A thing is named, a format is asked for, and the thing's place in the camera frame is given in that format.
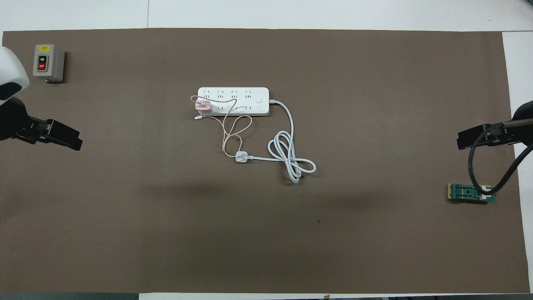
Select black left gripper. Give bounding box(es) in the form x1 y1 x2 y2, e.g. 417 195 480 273
0 97 83 152

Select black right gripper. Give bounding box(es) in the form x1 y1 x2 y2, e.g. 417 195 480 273
457 100 533 150

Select pink charging cable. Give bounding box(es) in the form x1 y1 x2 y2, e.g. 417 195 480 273
190 95 253 158

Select pink usb charger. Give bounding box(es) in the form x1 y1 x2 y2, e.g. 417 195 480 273
194 97 213 114

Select white power strip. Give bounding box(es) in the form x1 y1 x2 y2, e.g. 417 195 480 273
197 87 270 117

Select green circuit board module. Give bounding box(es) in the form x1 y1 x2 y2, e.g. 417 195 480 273
447 183 497 205

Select brown table mat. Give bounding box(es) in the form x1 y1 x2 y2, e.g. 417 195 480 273
0 27 530 294

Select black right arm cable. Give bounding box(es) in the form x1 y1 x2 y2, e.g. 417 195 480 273
468 119 533 196

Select grey on off switch box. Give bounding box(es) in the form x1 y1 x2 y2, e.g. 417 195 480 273
33 44 65 83

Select white power cord with plug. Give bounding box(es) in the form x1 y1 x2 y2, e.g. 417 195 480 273
235 99 317 184

